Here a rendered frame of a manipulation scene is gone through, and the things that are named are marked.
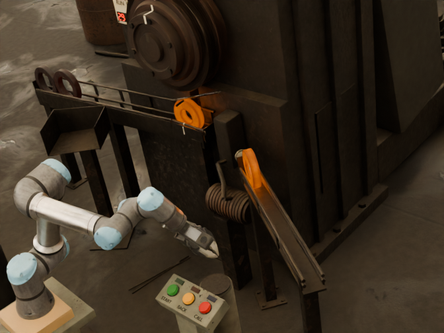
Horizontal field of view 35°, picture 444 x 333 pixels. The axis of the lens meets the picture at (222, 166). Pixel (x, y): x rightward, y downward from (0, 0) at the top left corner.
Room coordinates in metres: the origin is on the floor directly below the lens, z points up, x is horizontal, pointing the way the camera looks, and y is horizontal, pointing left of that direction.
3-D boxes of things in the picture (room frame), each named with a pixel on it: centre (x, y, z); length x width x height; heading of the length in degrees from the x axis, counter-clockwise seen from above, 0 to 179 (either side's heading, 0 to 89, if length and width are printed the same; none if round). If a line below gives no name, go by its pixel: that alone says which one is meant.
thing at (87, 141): (2.95, 0.64, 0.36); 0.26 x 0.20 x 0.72; 78
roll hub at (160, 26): (2.68, 0.18, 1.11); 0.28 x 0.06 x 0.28; 43
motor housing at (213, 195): (2.41, -0.02, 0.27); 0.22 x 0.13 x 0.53; 43
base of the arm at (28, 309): (2.13, 0.82, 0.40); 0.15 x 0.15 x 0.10
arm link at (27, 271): (2.13, 0.82, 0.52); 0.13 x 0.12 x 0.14; 144
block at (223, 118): (2.58, -0.06, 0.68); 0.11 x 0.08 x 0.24; 133
